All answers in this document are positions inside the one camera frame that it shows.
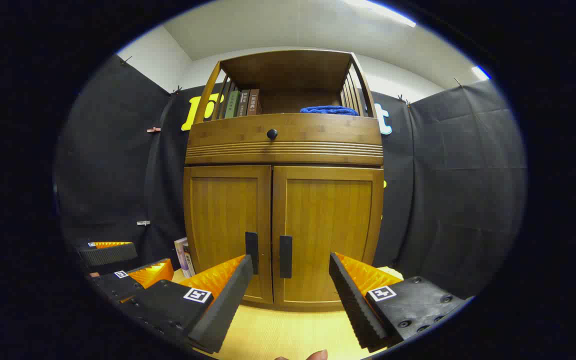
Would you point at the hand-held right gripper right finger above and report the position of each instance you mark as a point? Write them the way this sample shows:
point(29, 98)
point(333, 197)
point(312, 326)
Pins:
point(353, 300)

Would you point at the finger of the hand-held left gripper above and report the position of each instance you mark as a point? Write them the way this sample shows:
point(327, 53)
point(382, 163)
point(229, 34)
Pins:
point(118, 285)
point(108, 255)

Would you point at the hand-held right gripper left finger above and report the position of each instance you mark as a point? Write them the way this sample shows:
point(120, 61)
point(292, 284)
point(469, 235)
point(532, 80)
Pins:
point(225, 305)

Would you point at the wooden cabinet door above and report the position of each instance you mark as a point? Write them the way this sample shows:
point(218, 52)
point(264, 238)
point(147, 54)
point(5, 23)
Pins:
point(223, 215)
point(328, 215)

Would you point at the wooden double-door shoe cabinet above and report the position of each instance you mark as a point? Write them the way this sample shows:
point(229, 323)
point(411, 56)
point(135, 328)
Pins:
point(288, 75)

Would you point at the silver clip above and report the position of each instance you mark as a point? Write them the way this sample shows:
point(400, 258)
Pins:
point(143, 223)

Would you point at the white and purple box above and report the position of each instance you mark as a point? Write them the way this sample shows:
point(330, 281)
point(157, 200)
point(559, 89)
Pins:
point(184, 257)

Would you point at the red clip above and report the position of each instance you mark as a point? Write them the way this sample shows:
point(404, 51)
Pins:
point(153, 130)

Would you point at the wooden drawer with black knob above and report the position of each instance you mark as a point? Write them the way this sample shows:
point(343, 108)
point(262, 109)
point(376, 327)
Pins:
point(318, 135)

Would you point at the blue folded towel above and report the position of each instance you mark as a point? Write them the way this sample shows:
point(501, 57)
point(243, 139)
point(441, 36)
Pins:
point(329, 110)

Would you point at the green book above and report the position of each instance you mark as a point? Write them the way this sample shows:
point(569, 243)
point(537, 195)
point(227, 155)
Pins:
point(232, 104)

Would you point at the small ceiling light panel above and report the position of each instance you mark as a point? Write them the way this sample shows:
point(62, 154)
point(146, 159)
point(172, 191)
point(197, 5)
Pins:
point(480, 73)

